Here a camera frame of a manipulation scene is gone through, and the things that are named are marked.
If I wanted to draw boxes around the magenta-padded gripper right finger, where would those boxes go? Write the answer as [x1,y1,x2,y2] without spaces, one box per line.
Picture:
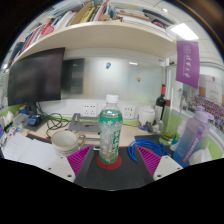
[134,144,184,186]

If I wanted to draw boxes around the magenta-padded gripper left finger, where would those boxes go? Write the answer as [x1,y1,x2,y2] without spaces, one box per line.
[45,144,95,187]

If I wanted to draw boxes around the green-labelled clear drink bottle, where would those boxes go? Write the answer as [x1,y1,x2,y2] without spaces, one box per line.
[98,94,124,165]

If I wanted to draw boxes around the lavender plastic water bottle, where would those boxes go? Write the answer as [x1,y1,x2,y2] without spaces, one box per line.
[172,105,215,164]

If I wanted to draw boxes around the white ceramic mug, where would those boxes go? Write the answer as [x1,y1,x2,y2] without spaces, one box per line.
[50,129,88,158]

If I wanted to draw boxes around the dark blue flat pad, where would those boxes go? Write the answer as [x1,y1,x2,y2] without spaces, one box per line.
[134,133,176,149]

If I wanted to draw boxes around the flat round red coaster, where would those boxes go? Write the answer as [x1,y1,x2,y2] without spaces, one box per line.
[96,153,123,171]

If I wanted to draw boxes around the grey metal laptop stand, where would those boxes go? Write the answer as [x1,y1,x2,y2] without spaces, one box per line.
[67,112,101,133]

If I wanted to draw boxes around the small white jar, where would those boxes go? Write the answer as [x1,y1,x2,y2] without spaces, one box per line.
[137,105,156,129]

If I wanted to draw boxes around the crumpled white tissue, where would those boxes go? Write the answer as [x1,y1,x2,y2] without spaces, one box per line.
[188,148,214,167]

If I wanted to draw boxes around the white paper sheet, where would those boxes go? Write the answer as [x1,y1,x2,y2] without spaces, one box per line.
[2,132,59,169]

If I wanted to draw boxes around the dark wine bottle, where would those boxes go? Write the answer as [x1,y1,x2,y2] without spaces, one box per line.
[154,83,168,123]

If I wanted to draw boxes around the small blue box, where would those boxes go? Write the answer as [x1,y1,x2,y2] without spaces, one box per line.
[26,114,43,127]

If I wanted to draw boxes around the clear plastic box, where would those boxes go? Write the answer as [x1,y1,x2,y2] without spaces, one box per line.
[13,113,29,129]

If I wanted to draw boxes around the group photo poster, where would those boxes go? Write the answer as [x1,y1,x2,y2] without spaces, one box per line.
[191,74,224,133]

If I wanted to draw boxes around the large black computer monitor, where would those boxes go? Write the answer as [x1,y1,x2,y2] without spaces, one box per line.
[7,47,66,116]

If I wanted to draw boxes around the purple hanging pennant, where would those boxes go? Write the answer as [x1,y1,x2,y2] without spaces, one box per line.
[175,39,201,90]

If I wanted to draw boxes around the beige shelf full of books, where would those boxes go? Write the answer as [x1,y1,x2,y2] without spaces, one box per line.
[6,0,179,64]

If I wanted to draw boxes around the coiled blue cable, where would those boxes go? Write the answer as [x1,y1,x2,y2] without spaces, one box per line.
[127,139,170,163]

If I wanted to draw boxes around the tangled black cables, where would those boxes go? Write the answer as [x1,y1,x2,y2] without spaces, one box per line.
[34,102,73,138]

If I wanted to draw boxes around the white wall socket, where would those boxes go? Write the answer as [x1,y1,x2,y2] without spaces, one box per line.
[121,104,136,120]
[82,102,98,118]

